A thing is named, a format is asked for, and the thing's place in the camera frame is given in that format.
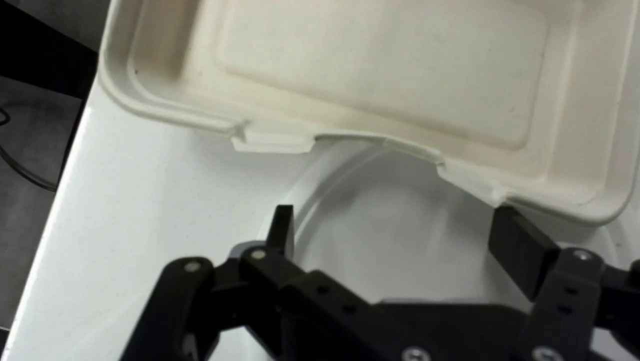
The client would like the black cable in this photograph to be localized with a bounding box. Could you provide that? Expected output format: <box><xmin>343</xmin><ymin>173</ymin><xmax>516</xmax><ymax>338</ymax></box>
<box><xmin>0</xmin><ymin>106</ymin><xmax>60</xmax><ymax>195</ymax></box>

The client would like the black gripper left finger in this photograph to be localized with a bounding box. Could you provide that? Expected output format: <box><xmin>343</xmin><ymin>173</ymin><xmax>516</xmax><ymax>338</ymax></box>
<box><xmin>119</xmin><ymin>203</ymin><xmax>437</xmax><ymax>361</ymax></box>

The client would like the white clamshell takeout container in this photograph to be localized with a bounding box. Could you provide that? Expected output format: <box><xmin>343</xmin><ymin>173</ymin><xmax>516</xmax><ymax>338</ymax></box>
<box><xmin>96</xmin><ymin>0</ymin><xmax>640</xmax><ymax>226</ymax></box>

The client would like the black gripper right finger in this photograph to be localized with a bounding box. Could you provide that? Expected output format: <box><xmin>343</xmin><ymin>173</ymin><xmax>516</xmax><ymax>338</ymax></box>
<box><xmin>488</xmin><ymin>203</ymin><xmax>640</xmax><ymax>361</ymax></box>

